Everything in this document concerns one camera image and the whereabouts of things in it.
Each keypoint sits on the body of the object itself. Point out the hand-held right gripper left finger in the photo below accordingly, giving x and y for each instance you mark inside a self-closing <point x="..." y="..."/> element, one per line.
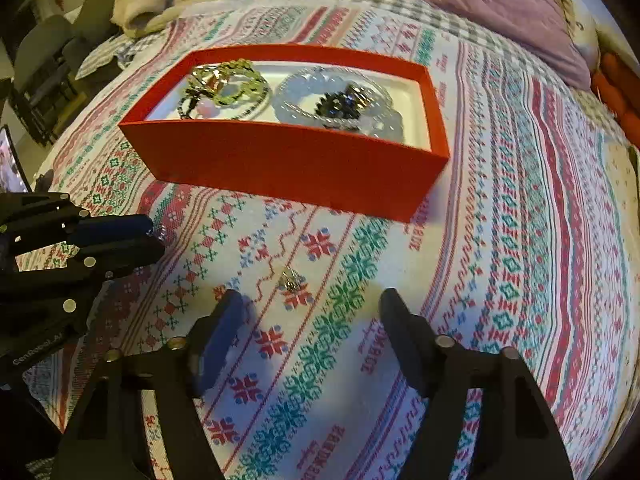
<point x="225" y="330"/>

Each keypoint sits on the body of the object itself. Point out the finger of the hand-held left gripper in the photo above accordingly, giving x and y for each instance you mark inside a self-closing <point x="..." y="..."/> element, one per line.
<point x="130" y="252"/>
<point x="115" y="227"/>

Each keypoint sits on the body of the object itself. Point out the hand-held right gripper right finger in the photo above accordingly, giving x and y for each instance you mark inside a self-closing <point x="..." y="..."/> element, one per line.
<point x="400" y="335"/>

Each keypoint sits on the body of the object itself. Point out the small clear bead charm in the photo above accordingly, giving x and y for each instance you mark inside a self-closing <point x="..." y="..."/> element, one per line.
<point x="160" y="233"/>

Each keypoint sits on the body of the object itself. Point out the red jewelry box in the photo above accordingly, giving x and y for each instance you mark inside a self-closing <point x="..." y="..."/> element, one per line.
<point x="300" y="170"/>

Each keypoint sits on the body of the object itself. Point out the lit display screen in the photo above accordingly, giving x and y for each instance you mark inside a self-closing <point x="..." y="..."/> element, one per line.
<point x="10" y="160"/>

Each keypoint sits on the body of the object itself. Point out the patterned cross-stitch print cloth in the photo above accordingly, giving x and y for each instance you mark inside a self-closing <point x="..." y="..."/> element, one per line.
<point x="500" y="210"/>

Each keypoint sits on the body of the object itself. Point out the grey chair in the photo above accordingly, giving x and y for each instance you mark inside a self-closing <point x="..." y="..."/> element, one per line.
<point x="45" y="50"/>

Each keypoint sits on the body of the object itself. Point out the cream floral cushion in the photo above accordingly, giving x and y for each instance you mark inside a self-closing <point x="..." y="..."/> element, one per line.
<point x="620" y="180"/>

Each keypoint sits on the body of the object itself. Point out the orange plush toy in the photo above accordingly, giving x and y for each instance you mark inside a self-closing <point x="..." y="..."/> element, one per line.
<point x="617" y="95"/>

